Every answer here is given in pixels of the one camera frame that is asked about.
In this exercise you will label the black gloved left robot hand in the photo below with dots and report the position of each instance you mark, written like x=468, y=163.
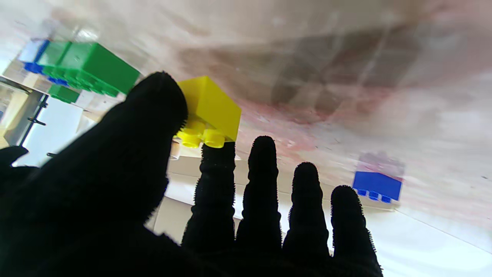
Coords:
x=107, y=192

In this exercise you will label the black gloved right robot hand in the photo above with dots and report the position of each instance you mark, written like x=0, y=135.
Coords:
x=11, y=156

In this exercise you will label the blue toy brick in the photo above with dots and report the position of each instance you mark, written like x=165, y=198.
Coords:
x=32, y=68
x=376, y=184

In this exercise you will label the yellow toy brick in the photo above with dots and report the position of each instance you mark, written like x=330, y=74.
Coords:
x=211, y=104

